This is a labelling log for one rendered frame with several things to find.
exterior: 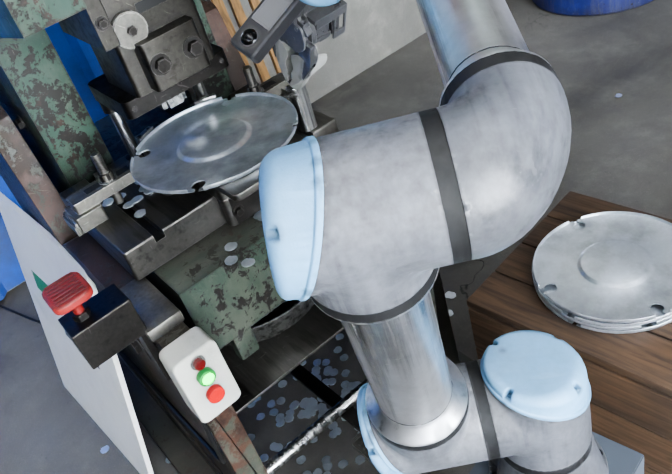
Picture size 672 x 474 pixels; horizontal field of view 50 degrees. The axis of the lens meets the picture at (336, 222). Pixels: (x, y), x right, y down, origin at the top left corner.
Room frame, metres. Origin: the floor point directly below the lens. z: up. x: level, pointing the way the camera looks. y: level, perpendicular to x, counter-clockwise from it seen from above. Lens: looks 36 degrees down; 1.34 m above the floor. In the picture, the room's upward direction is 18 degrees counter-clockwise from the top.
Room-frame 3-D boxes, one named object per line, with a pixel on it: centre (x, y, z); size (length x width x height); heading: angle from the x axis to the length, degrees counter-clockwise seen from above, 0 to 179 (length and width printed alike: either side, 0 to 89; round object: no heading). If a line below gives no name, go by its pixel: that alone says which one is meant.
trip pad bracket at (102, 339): (0.84, 0.37, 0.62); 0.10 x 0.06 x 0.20; 119
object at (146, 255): (1.19, 0.21, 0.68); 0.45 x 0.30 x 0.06; 119
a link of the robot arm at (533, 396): (0.53, -0.16, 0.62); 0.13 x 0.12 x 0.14; 82
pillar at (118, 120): (1.21, 0.31, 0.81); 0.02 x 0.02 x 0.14
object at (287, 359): (1.20, 0.22, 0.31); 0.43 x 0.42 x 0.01; 119
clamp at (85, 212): (1.11, 0.36, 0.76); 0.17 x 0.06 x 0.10; 119
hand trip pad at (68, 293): (0.84, 0.39, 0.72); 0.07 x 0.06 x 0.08; 29
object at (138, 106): (1.20, 0.21, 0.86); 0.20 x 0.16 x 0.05; 119
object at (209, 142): (1.08, 0.15, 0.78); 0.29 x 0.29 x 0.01
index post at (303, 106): (1.17, 0.00, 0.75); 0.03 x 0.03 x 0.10; 29
